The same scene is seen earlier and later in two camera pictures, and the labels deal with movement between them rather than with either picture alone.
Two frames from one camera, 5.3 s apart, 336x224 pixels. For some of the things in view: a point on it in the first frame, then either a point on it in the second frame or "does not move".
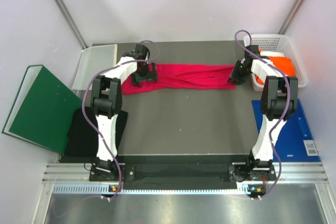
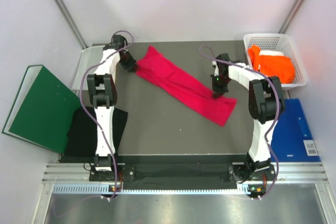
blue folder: [294, 142] does not move
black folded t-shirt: [83, 139] does not move
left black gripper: [149, 76] to [130, 66]
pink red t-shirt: [171, 77] to [190, 92]
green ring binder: [42, 111] does not move
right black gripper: [234, 76] to [217, 92]
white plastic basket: [280, 43] does not move
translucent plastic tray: [93, 60] does not move
